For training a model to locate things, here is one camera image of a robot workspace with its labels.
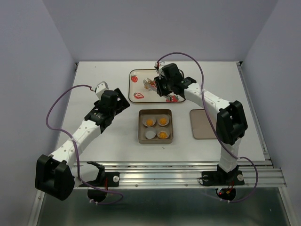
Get gold tin lid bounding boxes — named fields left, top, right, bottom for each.
left=190, top=109, right=216, bottom=140

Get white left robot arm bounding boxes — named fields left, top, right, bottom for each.
left=35, top=82, right=130, bottom=205

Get aluminium frame rail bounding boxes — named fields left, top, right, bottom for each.
left=70, top=161, right=288, bottom=189

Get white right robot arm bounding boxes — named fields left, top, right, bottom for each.
left=154, top=63, right=248, bottom=186

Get white paper cupcake liner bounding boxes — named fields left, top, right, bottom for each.
left=156, top=115, right=169, bottom=127
left=144, top=127, right=157, bottom=139
left=157, top=128, right=170, bottom=140
left=142, top=115, right=156, bottom=127

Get strawberry print tray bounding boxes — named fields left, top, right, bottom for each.
left=128, top=69, right=184, bottom=104

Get gold square tin box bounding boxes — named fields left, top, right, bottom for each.
left=138, top=109, right=174, bottom=145

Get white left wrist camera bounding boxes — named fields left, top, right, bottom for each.
left=95, top=81, right=109, bottom=100

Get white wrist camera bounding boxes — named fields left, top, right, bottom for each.
left=95, top=81, right=109, bottom=100
left=155, top=61, right=165, bottom=79

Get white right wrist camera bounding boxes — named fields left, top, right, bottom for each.
left=155, top=61, right=165, bottom=79

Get metal food tongs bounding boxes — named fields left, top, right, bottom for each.
left=143, top=79, right=172, bottom=101

